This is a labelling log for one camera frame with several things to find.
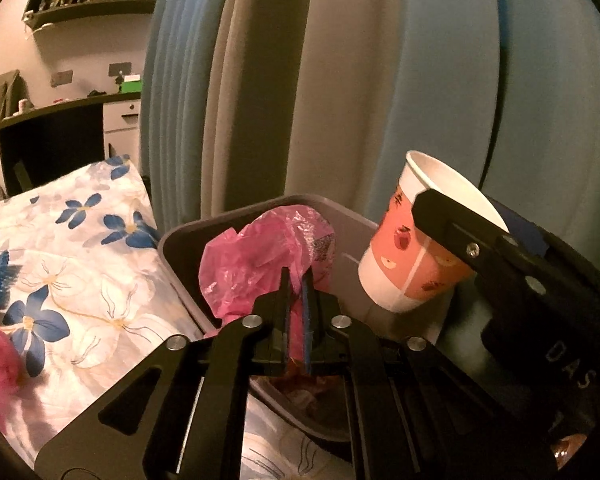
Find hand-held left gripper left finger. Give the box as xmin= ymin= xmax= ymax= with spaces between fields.
xmin=35 ymin=267 xmax=293 ymax=480

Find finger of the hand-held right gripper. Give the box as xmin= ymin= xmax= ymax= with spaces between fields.
xmin=411 ymin=189 xmax=563 ymax=311
xmin=487 ymin=199 xmax=551 ymax=261

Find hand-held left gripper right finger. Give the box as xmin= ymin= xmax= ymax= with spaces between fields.
xmin=300 ymin=267 xmax=551 ymax=480

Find orange printed paper cup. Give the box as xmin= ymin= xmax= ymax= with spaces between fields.
xmin=357 ymin=150 xmax=511 ymax=314

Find pink plastic bag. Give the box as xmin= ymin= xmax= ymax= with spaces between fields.
xmin=198 ymin=204 xmax=337 ymax=332

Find grey plastic trash bin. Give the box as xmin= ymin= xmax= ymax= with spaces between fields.
xmin=157 ymin=194 xmax=463 ymax=448

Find red foil wrapper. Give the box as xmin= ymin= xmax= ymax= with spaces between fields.
xmin=260 ymin=360 xmax=353 ymax=413

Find blue floral blanket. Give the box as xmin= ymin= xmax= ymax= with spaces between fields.
xmin=0 ymin=155 xmax=366 ymax=480

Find blue and beige curtain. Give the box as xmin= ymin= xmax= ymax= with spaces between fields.
xmin=139 ymin=0 xmax=600 ymax=361

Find white drawer unit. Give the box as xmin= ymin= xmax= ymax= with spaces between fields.
xmin=102 ymin=100 xmax=143 ymax=161

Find dark desk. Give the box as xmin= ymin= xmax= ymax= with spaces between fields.
xmin=0 ymin=91 xmax=143 ymax=196

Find white clip lamp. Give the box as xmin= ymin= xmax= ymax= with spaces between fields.
xmin=22 ymin=10 xmax=53 ymax=38

